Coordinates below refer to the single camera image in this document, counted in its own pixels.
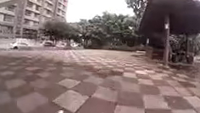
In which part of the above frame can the red and grey checkered pavement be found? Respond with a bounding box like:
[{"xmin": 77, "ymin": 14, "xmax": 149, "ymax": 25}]
[{"xmin": 0, "ymin": 43, "xmax": 200, "ymax": 113}]

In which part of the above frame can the row of trees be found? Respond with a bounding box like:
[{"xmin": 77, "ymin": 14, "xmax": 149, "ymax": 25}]
[{"xmin": 42, "ymin": 0, "xmax": 200, "ymax": 57}]

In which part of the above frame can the dark car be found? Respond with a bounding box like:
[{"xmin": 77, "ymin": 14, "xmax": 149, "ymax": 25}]
[{"xmin": 42, "ymin": 39, "xmax": 55, "ymax": 48}]

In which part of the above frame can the tall beige building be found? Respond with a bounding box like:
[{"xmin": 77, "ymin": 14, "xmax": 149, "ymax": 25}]
[{"xmin": 0, "ymin": 0, "xmax": 69, "ymax": 43}]

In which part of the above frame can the white car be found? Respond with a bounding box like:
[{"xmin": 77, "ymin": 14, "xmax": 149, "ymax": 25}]
[{"xmin": 9, "ymin": 40, "xmax": 31, "ymax": 51}]

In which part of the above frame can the dark roofed open shelter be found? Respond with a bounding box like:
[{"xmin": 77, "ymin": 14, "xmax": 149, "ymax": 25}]
[{"xmin": 136, "ymin": 0, "xmax": 200, "ymax": 69}]

